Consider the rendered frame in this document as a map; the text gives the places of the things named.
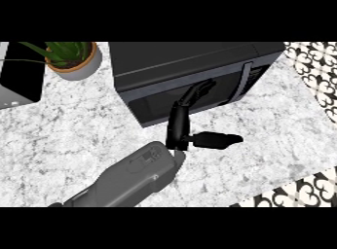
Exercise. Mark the green leafy plant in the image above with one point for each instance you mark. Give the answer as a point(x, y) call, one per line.
point(63, 52)

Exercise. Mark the grey plant pot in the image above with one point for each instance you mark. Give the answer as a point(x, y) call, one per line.
point(83, 69)

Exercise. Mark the dark microwave door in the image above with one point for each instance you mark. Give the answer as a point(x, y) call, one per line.
point(146, 103)

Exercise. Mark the black microwave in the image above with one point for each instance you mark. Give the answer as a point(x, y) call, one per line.
point(175, 58)

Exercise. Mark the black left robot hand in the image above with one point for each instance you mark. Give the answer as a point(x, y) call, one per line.
point(178, 128)

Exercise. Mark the silver and black appliance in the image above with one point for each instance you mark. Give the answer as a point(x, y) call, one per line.
point(18, 74)

